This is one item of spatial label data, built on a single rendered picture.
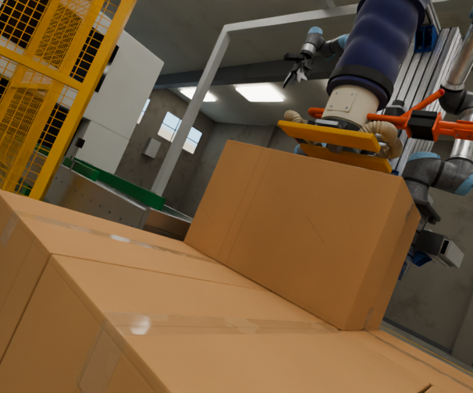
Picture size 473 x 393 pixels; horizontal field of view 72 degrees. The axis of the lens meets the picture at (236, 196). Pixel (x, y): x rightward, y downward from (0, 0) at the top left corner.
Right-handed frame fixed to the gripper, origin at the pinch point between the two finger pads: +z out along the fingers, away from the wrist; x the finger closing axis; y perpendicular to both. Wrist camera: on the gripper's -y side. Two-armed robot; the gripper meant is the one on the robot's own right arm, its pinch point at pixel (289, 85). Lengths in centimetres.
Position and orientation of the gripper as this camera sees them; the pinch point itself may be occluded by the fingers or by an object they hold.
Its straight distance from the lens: 188.0
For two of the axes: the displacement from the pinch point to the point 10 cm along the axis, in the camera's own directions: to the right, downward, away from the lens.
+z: -3.9, 9.2, -0.7
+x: -4.0, -1.0, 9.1
